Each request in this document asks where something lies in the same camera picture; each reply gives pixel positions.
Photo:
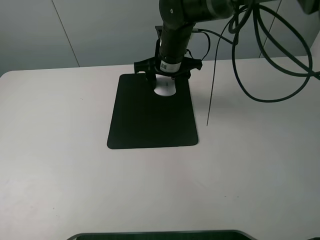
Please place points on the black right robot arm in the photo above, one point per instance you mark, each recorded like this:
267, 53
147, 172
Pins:
179, 18

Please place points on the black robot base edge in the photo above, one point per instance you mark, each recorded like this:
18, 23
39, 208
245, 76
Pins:
166, 235

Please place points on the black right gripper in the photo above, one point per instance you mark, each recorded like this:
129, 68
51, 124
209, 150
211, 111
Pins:
154, 66

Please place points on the black rectangular mouse pad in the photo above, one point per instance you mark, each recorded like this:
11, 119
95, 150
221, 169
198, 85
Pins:
143, 119

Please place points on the white wireless computer mouse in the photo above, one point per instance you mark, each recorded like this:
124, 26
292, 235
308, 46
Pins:
164, 86

